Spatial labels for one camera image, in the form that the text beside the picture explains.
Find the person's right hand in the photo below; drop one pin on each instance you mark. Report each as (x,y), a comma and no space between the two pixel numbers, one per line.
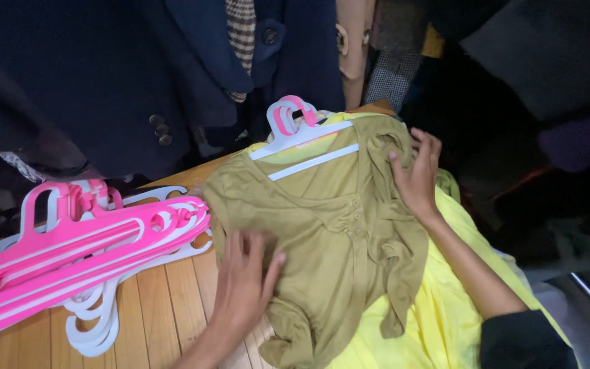
(420,179)

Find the person's left hand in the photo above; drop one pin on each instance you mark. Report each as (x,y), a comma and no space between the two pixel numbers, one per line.
(244,287)

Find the olive green shirt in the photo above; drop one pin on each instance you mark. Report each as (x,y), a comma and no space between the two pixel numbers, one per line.
(325,230)

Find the grey checked garment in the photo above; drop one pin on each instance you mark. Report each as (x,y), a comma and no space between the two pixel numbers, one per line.
(392,77)

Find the white plastic hanger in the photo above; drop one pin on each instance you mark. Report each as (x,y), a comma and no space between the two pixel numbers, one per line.
(305,136)

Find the yellow garment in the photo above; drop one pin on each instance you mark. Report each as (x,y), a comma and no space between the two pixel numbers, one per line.
(443,312)

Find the pink plastic hanger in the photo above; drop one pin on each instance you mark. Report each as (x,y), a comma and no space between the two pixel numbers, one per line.
(302,105)

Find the beige coat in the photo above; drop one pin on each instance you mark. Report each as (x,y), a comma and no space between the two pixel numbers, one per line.
(354,46)

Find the navy blue coat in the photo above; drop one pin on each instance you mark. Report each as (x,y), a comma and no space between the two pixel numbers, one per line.
(305,61)

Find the purple cloth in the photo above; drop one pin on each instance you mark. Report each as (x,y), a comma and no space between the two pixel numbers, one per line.
(582,141)

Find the pile of pink white hangers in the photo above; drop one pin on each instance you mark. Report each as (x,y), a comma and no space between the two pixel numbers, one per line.
(80,246)

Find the dark grey hanging garment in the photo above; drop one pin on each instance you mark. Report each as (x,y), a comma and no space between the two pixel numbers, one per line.
(541,56)

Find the person's black sleeve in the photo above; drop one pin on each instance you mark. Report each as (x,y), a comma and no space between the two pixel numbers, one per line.
(525,341)

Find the brown striped knit garment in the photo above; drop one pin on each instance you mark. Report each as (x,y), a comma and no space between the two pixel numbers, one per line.
(241,30)

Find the white lace cloth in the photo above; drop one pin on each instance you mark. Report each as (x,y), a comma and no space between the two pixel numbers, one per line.
(18,166)

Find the dark blazer with brown buttons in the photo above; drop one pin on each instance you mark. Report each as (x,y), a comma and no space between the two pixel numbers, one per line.
(95,77)

